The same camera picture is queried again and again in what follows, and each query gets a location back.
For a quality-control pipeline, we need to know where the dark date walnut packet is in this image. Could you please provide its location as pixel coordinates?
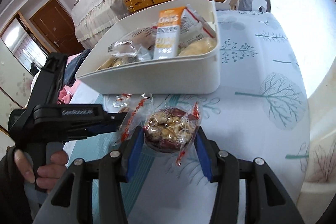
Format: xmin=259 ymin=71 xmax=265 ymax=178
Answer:
xmin=111 ymin=93 xmax=154 ymax=147

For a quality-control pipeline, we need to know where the round rice cake packet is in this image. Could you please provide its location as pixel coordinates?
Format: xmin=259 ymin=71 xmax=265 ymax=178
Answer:
xmin=108 ymin=40 xmax=152 ymax=63

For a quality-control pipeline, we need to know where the nut date candy packet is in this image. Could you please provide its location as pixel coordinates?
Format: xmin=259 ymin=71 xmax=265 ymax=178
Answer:
xmin=144 ymin=101 xmax=203 ymax=166

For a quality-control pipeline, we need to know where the orange oats snack packet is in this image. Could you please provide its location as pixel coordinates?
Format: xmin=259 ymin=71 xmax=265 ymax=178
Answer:
xmin=153 ymin=7 xmax=186 ymax=60

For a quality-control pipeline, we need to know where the yellow rice cracker packet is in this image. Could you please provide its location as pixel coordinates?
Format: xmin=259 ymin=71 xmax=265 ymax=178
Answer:
xmin=179 ymin=38 xmax=217 ymax=56

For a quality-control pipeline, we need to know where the red apple snack packet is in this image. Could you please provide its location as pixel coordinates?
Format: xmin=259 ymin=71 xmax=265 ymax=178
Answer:
xmin=179 ymin=4 xmax=217 ymax=49

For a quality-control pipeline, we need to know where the clear printed biscuit packet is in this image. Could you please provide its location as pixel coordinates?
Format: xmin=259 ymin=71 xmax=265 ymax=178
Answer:
xmin=120 ymin=27 xmax=157 ymax=50

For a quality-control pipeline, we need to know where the left hand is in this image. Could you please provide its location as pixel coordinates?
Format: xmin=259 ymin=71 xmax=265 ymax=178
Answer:
xmin=14 ymin=149 xmax=68 ymax=192

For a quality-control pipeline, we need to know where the pink bed quilt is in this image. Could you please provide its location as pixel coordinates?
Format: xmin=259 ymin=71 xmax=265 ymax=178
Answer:
xmin=57 ymin=53 xmax=81 ymax=105

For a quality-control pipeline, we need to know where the teal striped placemat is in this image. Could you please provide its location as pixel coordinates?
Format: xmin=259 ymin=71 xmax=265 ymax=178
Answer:
xmin=67 ymin=93 xmax=185 ymax=224

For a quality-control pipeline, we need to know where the tree pattern tablecloth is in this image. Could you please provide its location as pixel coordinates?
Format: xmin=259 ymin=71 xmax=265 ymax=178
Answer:
xmin=63 ymin=9 xmax=312 ymax=224

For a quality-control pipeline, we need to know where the brown wooden door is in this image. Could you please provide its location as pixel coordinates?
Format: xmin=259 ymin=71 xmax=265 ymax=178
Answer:
xmin=30 ymin=0 xmax=84 ymax=56

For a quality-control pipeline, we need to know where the lace covered cabinet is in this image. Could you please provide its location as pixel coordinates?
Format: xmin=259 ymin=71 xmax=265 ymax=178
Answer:
xmin=71 ymin=0 xmax=130 ymax=49

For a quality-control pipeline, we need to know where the white plastic storage bin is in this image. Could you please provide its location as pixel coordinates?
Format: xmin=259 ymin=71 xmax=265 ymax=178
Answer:
xmin=75 ymin=0 xmax=221 ymax=94

